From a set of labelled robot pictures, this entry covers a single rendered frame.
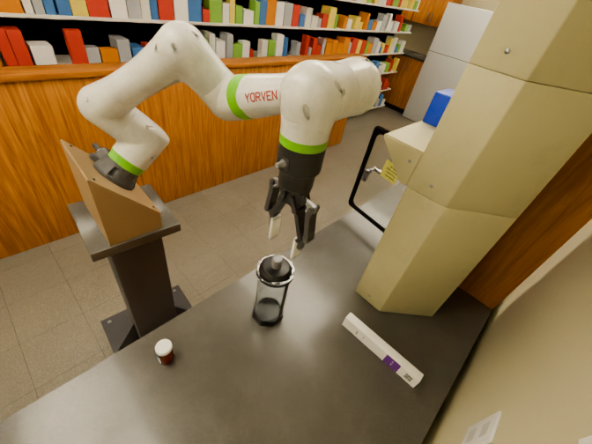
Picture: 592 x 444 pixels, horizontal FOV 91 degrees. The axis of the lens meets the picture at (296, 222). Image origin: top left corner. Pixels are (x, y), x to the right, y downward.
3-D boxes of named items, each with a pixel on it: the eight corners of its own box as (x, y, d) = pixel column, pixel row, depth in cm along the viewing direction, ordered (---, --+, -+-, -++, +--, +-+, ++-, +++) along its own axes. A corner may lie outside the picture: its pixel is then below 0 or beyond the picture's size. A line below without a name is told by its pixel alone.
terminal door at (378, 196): (396, 243, 124) (442, 161, 99) (347, 203, 141) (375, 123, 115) (397, 243, 125) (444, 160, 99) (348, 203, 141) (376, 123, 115)
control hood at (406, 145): (452, 157, 97) (468, 129, 91) (406, 186, 78) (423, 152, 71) (421, 143, 103) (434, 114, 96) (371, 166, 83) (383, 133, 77)
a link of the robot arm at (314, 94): (269, 53, 45) (322, 75, 41) (319, 49, 53) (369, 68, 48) (262, 136, 55) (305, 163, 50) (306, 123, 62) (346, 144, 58)
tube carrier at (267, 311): (291, 313, 95) (303, 271, 82) (265, 333, 89) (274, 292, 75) (270, 291, 100) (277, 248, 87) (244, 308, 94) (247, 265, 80)
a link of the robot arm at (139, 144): (97, 144, 105) (132, 103, 105) (136, 169, 116) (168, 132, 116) (101, 154, 96) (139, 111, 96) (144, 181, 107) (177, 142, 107)
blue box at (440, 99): (464, 129, 90) (481, 99, 85) (452, 135, 84) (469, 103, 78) (435, 116, 95) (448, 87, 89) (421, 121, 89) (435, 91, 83)
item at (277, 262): (297, 276, 83) (301, 261, 79) (273, 292, 77) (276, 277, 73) (276, 256, 87) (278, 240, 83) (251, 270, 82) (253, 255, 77)
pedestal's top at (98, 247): (70, 211, 119) (66, 204, 117) (151, 190, 138) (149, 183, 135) (93, 262, 103) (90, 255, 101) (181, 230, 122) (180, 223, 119)
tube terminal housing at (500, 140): (450, 290, 116) (622, 90, 66) (413, 341, 97) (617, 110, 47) (397, 253, 128) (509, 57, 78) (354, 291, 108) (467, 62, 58)
